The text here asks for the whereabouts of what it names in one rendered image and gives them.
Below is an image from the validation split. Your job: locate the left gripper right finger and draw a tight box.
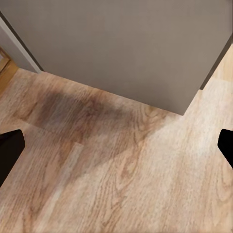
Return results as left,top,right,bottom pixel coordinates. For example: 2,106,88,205
217,129,233,168

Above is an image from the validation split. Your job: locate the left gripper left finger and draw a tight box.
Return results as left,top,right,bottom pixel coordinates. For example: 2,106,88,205
0,129,25,188

